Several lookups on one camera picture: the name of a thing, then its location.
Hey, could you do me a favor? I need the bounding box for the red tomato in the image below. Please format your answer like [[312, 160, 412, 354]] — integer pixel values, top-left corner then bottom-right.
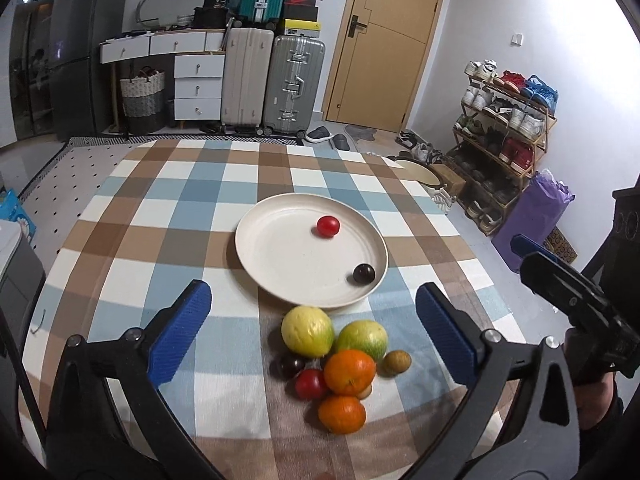
[[294, 368, 329, 401], [316, 216, 341, 238]]

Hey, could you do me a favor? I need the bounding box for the orange tangerine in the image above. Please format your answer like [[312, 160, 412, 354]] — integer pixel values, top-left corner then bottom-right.
[[318, 396, 367, 434], [323, 349, 376, 396]]

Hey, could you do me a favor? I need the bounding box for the woven laundry basket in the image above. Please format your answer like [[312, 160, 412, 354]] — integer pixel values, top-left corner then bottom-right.
[[119, 66, 166, 136]]

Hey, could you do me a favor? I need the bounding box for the dark plum in plate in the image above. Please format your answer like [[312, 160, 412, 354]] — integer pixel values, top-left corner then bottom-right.
[[352, 263, 376, 285]]

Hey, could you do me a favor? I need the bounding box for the yellow-green round fruit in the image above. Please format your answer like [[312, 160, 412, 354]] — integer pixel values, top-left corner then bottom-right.
[[281, 306, 335, 359]]

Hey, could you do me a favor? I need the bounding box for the checkered tablecloth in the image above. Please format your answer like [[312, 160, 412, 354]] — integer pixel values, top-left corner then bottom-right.
[[24, 140, 523, 479]]

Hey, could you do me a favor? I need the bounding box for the brown kiwi fruit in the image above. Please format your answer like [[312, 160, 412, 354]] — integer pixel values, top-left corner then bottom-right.
[[381, 350, 412, 376]]

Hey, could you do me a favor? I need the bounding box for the silver suitcase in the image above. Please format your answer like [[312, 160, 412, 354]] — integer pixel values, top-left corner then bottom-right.
[[262, 36, 326, 139]]

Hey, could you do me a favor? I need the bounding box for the right hand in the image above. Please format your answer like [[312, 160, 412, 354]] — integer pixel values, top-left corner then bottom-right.
[[574, 372, 622, 431]]

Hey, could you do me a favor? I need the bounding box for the green round fruit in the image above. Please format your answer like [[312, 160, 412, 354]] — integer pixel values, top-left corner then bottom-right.
[[334, 320, 388, 362]]

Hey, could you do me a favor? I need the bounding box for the white perforated mat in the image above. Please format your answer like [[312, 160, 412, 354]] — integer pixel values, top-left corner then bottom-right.
[[23, 136, 149, 270]]

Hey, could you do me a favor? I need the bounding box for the red tomato in plate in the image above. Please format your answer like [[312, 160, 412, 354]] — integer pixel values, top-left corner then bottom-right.
[[316, 216, 341, 238]]

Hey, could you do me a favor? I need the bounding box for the wooden shoe rack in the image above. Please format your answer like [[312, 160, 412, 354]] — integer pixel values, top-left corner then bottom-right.
[[445, 60, 559, 236]]

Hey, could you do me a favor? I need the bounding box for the stack of shoe boxes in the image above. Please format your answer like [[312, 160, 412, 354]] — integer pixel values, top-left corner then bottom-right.
[[280, 0, 322, 38]]

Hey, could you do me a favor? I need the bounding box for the dark plum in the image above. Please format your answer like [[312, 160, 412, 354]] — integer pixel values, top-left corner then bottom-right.
[[352, 263, 376, 285], [277, 352, 308, 380]]

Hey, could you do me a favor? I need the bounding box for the purple bag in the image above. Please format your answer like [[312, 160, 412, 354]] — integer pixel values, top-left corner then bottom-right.
[[491, 169, 575, 273]]

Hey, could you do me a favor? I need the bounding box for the beige suitcase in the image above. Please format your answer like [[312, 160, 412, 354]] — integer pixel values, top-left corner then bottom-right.
[[221, 28, 274, 127]]

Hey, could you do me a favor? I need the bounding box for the oval mirror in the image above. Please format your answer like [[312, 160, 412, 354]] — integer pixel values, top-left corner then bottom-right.
[[134, 0, 204, 30]]

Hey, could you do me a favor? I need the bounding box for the white drawer desk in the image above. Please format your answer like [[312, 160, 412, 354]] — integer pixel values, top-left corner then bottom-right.
[[100, 29, 226, 122]]

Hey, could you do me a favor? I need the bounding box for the wooden door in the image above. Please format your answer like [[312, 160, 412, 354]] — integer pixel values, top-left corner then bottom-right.
[[322, 0, 444, 132]]

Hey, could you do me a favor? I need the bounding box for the cream round plate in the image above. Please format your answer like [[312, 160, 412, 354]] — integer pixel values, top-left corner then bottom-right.
[[234, 193, 390, 309]]

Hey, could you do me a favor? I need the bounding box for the black refrigerator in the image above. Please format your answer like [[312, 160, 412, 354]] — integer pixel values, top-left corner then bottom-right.
[[49, 0, 126, 142]]

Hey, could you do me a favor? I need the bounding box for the small tan longan fruit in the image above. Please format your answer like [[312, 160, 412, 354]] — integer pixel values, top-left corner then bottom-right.
[[356, 385, 372, 400]]

